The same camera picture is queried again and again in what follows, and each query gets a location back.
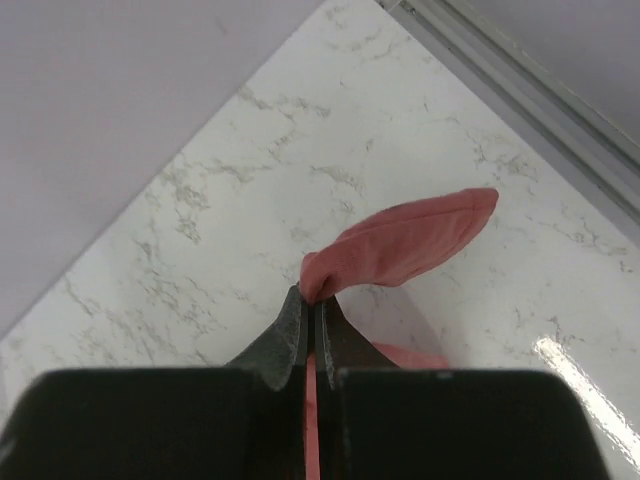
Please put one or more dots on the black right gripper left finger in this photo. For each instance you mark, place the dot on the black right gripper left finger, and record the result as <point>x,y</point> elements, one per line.
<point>272,355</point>

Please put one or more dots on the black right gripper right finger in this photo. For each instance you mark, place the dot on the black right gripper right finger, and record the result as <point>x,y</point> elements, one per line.
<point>339,345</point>

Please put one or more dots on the dusty pink t-shirt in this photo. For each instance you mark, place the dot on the dusty pink t-shirt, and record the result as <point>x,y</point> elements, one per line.
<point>387,249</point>

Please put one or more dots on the right aluminium frame post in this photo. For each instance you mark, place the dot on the right aluminium frame post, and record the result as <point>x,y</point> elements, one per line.
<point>588,151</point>

